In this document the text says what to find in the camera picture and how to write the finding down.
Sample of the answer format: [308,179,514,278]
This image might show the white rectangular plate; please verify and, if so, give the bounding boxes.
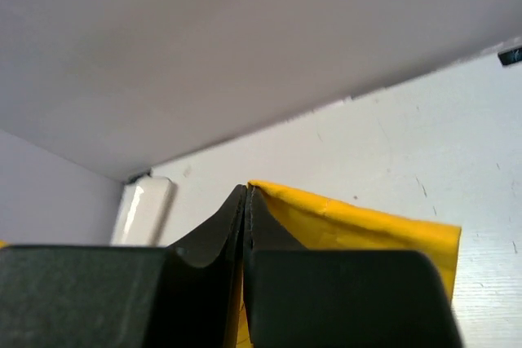
[110,175,177,247]

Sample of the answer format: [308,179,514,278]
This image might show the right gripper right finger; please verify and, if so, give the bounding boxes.
[243,187,462,347]

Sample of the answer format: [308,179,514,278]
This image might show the yellow pikachu cloth napkin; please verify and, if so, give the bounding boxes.
[237,180,461,347]

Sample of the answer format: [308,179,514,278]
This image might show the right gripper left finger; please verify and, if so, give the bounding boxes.
[1,185,247,347]

